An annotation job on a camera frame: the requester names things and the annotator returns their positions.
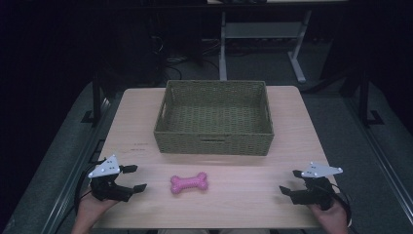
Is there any bundle of floor cables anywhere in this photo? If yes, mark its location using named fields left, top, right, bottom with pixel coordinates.
left=149, top=33, right=222, bottom=82

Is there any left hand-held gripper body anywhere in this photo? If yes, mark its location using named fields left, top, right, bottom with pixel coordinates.
left=88, top=154, right=134, bottom=203

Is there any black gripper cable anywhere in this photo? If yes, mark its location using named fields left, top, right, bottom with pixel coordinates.
left=73, top=157, right=108, bottom=216
left=330, top=182, right=354, bottom=228

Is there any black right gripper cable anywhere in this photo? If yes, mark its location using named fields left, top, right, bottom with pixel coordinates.
left=330, top=182, right=354, bottom=228

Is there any green woven basket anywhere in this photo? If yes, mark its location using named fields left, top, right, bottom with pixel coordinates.
left=153, top=79, right=276, bottom=157

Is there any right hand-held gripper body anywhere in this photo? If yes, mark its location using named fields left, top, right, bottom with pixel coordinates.
left=289, top=162, right=344, bottom=212

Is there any aluminium rail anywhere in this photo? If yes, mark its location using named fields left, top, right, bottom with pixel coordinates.
left=40, top=97, right=113, bottom=234
left=343, top=96, right=413, bottom=226

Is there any pink bone-shaped rubber toy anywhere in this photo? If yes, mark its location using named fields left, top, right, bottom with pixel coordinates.
left=169, top=172, right=209, bottom=195

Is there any person's right hand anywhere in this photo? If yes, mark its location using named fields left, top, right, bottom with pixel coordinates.
left=307, top=198, right=350, bottom=228

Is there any black metal stand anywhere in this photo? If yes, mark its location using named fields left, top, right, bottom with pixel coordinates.
left=80, top=71, right=103, bottom=126
left=357, top=69, right=386, bottom=128

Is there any grey metal desk frame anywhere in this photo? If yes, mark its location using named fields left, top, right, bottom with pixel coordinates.
left=218, top=9, right=314, bottom=84

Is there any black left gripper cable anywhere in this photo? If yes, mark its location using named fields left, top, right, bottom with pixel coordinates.
left=73, top=157, right=108, bottom=216

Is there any person's left hand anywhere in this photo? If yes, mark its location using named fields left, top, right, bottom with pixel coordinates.
left=75, top=189, right=120, bottom=227

